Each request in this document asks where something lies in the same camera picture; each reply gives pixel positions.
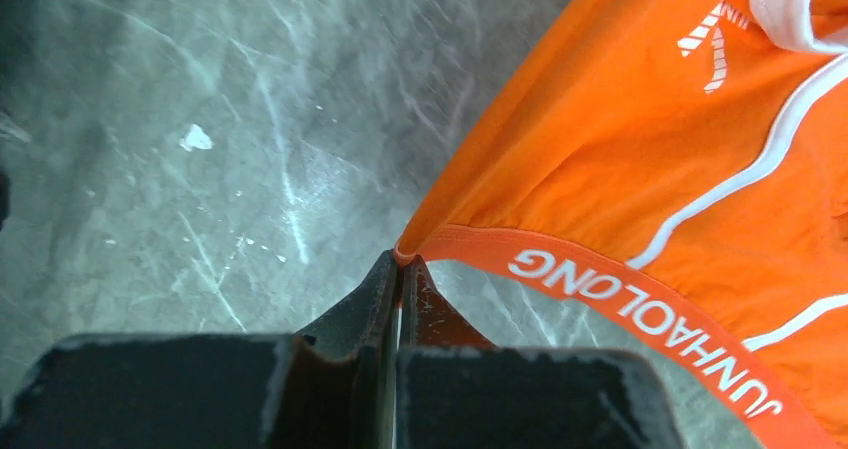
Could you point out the orange underwear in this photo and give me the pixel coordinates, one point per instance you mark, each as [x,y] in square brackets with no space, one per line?
[680,166]

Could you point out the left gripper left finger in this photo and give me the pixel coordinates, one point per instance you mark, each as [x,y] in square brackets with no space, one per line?
[323,386]

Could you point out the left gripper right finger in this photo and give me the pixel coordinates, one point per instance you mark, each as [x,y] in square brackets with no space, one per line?
[456,389]

